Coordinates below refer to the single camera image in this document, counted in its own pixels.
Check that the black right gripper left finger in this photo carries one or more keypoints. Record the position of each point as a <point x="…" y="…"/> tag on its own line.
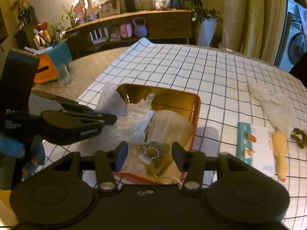
<point x="106" y="163"/>

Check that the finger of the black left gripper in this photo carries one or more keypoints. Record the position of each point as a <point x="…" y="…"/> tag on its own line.
<point x="66" y="127"/>
<point x="67" y="104"/>

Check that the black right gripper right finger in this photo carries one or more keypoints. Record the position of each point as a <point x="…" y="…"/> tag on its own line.
<point x="193" y="164"/>

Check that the pyramid tea bag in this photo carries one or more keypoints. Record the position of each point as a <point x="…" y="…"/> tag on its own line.
<point x="156" y="157"/>

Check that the white non-woven cloth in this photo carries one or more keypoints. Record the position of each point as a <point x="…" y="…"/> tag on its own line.
<point x="168" y="126"/>

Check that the clear plastic bag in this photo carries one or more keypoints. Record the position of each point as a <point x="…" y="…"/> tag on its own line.
<point x="132" y="121"/>

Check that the yellow rubber chicken toy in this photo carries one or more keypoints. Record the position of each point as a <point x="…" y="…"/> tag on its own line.
<point x="280" y="150"/>

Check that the white mesh gauze cloth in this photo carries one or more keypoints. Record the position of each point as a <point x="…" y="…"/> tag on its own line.
<point x="277" y="107"/>

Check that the dark green scrunchie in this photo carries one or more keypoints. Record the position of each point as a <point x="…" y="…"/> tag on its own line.
<point x="300" y="137"/>

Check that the blue gloved left hand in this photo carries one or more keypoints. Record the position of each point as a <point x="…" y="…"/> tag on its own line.
<point x="32" y="158"/>

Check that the orange teal container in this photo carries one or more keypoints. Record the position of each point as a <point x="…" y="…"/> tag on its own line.
<point x="54" y="63"/>

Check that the teal white tissue pack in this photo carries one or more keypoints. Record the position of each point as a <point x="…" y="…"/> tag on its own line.
<point x="254" y="147"/>

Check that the red gold metal tin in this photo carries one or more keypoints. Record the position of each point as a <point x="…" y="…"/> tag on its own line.
<point x="184" y="103"/>

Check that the white black grid tablecloth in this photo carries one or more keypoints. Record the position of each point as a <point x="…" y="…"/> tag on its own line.
<point x="219" y="79"/>

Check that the wooden sideboard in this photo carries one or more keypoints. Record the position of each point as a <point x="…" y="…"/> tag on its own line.
<point x="174" y="25"/>

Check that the pink small case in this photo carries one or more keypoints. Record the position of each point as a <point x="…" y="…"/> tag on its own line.
<point x="126" y="30"/>

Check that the purple kettlebell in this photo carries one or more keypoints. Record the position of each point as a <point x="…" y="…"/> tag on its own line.
<point x="140" y="30"/>

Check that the white plastic bag on sideboard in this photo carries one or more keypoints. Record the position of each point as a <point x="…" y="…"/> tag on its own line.
<point x="162" y="4"/>

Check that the potted green plant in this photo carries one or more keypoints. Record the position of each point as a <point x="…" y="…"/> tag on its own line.
<point x="205" y="21"/>

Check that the white front-load washing machine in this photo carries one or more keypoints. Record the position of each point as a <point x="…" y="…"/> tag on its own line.
<point x="294" y="41"/>

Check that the yellow curtain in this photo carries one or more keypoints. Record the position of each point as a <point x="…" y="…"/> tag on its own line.
<point x="254" y="28"/>

